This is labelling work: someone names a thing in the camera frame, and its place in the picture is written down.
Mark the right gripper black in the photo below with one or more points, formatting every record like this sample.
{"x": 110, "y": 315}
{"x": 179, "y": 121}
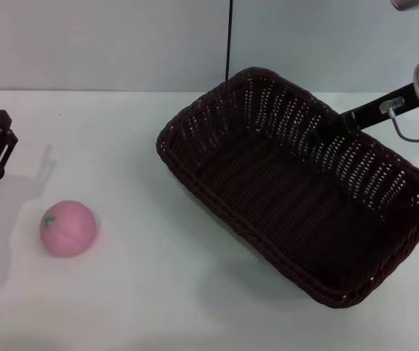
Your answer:
{"x": 368, "y": 115}

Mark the dark brown woven basket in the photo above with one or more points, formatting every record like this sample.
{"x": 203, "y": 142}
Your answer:
{"x": 275, "y": 204}

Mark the pink peach toy ball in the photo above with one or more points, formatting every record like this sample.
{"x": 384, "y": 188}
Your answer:
{"x": 70, "y": 230}

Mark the black vertical wall strip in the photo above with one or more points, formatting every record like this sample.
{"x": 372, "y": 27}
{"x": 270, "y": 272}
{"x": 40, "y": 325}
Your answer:
{"x": 229, "y": 40}

